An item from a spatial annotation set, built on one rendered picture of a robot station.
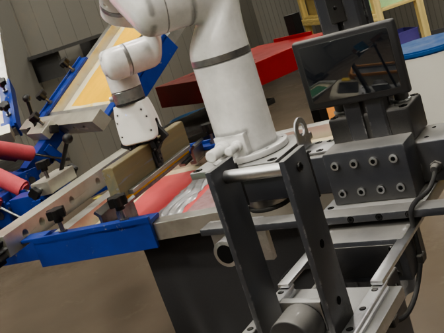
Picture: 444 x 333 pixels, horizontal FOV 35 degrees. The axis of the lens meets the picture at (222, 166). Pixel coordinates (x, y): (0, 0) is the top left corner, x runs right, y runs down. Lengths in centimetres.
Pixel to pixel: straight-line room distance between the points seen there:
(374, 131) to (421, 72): 362
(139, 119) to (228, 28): 67
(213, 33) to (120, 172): 60
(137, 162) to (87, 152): 540
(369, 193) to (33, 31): 606
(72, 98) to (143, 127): 107
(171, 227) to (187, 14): 54
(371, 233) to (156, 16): 43
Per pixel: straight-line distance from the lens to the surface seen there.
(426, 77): 461
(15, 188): 204
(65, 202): 179
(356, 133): 100
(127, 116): 170
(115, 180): 156
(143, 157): 168
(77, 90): 276
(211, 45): 106
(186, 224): 142
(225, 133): 109
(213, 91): 107
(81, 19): 738
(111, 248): 151
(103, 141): 723
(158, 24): 104
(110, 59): 160
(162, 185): 189
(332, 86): 98
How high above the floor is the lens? 139
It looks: 13 degrees down
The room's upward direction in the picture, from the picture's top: 18 degrees counter-clockwise
